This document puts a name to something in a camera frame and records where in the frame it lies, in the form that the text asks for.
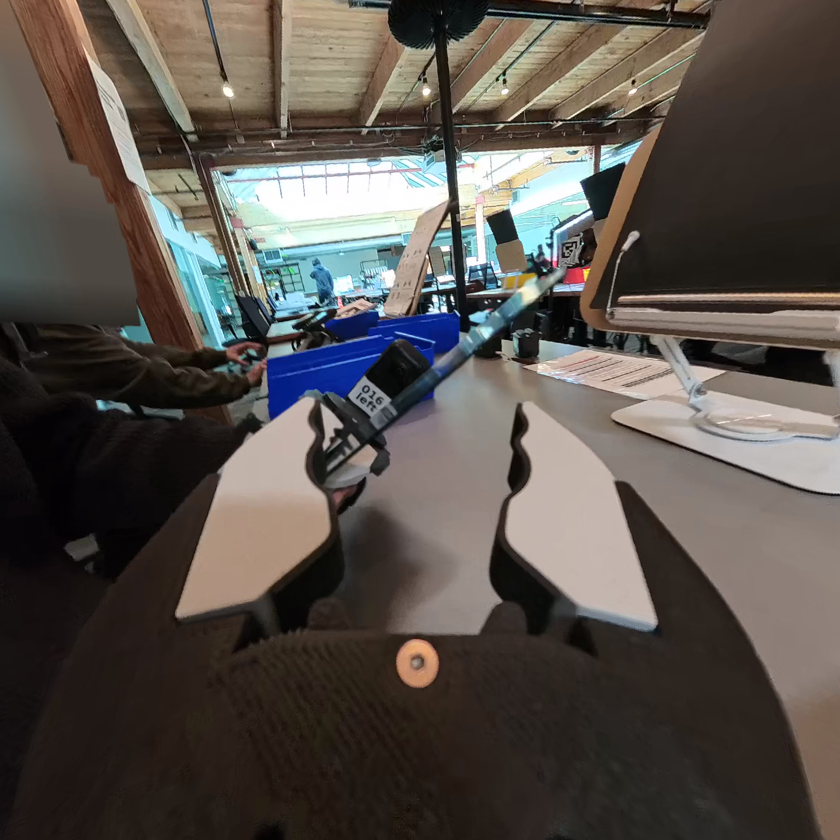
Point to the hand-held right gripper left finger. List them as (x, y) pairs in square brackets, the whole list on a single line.
[(262, 525)]

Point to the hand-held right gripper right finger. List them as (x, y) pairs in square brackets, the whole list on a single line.
[(577, 538)]

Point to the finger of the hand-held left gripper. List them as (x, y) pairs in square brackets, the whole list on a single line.
[(354, 476)]

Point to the black plate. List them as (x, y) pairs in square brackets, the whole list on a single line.
[(472, 334)]

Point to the blue bin with tag label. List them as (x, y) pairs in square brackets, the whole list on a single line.
[(315, 380)]

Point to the person's left forearm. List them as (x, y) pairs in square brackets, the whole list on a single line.
[(170, 479)]

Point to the person's left hand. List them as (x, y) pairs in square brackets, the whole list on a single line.
[(348, 499)]

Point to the plain blue storage bin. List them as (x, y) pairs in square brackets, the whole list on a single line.
[(420, 331)]

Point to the black box green buttons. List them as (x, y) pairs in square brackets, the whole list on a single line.
[(487, 348)]

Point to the cardboard sign board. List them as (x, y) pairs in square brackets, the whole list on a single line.
[(417, 262)]

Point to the black grey battery pack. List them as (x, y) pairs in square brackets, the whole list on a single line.
[(526, 342)]

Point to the small yellow box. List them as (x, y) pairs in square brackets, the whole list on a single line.
[(518, 281)]

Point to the black office chair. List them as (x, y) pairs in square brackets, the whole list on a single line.
[(253, 318)]

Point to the printed paper sheet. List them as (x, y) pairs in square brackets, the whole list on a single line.
[(610, 371)]

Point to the black white tag poster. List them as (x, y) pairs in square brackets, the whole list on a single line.
[(571, 250)]

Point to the black support pole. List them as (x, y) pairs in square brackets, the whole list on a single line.
[(449, 164)]

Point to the white paper notice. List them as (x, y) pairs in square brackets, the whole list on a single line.
[(121, 118)]

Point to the wooden support beam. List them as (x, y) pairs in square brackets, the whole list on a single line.
[(79, 131)]

